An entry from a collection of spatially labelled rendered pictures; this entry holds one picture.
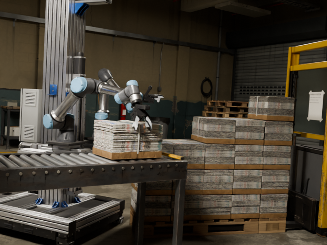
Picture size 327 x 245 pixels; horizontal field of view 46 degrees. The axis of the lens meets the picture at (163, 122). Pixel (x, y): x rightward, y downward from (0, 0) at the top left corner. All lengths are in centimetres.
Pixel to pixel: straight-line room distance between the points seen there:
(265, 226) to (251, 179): 48
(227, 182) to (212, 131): 48
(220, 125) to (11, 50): 688
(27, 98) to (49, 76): 28
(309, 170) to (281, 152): 60
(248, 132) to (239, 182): 46
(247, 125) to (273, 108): 31
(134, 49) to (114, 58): 64
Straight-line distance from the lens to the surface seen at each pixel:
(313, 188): 430
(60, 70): 345
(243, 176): 367
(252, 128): 365
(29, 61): 971
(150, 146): 257
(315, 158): 425
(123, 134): 245
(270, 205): 387
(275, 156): 380
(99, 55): 1031
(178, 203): 261
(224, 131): 353
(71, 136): 319
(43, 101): 355
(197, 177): 349
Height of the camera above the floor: 118
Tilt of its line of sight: 3 degrees down
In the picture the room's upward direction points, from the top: 3 degrees clockwise
